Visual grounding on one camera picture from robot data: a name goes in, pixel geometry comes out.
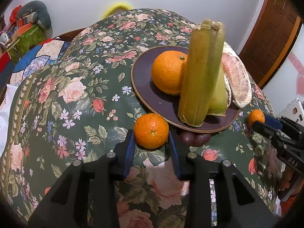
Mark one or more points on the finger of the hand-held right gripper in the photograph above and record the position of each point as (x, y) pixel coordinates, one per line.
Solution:
(273, 121)
(263, 127)

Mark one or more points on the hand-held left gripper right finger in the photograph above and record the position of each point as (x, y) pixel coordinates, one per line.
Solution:
(173, 152)

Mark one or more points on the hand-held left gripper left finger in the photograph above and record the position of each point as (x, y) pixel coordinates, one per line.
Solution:
(129, 152)

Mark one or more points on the small tangerine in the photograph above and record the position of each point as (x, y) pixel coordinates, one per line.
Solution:
(256, 116)

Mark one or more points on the plain orange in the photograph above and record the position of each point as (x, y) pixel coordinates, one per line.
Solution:
(151, 130)

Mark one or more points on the peeled pomelo chunk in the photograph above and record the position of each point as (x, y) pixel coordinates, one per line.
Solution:
(239, 80)

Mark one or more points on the thin green sugarcane piece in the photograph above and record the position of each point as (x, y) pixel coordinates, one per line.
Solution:
(218, 97)

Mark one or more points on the dark purple plate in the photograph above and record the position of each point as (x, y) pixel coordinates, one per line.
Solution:
(152, 95)

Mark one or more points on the orange with sticker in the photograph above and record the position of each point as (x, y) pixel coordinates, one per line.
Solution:
(167, 73)

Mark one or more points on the thick green sugarcane piece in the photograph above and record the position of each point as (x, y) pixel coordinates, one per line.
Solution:
(198, 76)

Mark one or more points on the person's right hand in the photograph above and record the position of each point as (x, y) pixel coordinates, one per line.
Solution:
(287, 180)

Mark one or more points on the dark brown round fruit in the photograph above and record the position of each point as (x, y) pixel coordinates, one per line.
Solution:
(187, 139)
(203, 138)

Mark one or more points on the white sticker-covered case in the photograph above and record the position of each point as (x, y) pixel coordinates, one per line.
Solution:
(293, 110)

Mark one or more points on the white heart-print wardrobe door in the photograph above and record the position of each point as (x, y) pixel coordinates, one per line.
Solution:
(291, 76)

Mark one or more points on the floral green quilt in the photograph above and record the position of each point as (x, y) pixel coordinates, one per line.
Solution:
(83, 104)

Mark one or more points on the brown wooden door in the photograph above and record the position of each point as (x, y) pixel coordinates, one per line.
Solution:
(273, 33)

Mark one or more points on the white cloth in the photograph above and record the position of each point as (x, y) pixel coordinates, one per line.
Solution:
(7, 118)

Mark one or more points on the blue patchwork quilt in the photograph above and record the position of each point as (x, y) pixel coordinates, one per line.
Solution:
(35, 57)

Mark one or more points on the yellow foam tube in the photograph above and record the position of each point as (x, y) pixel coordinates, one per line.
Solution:
(117, 6)

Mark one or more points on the green fabric storage box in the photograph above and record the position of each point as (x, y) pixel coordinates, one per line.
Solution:
(28, 41)

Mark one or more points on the orange box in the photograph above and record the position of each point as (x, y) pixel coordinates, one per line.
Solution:
(26, 26)

